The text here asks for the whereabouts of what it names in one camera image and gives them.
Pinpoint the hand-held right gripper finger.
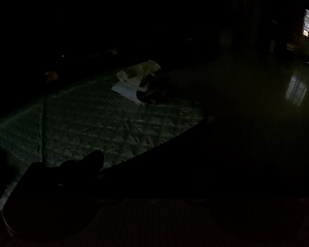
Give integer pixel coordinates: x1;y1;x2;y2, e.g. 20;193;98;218
5;150;119;204

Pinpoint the cream cloth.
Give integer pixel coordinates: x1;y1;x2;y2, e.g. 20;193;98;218
117;60;162;86

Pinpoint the white folded cloth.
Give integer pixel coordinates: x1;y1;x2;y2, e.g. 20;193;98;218
111;81;147;106

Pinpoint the dark crumpled cloth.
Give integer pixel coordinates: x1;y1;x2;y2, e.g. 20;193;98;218
136;73;172;105

